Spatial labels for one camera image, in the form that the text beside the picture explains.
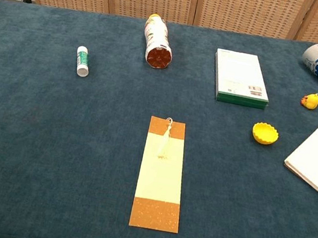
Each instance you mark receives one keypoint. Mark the white green glue stick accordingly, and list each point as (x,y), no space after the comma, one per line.
(82,61)

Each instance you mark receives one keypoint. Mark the yellow eggshell cup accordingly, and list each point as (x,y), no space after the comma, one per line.
(265,133)

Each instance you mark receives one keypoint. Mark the cream bookmark tassel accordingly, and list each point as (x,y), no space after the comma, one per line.
(164,139)

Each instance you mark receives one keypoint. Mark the blue velvet tablecloth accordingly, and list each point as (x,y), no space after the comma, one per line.
(52,137)

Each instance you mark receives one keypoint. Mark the plastic drink bottle yellow cap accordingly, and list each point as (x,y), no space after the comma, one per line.
(157,39)

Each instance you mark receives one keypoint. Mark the white green flat box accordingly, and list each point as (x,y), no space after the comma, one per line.
(239,74)

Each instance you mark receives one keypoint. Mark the small yellow duck toy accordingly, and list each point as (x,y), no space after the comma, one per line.
(311,101)

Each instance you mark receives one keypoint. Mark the orange cream paper bookmark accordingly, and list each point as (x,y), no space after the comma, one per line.
(160,183)

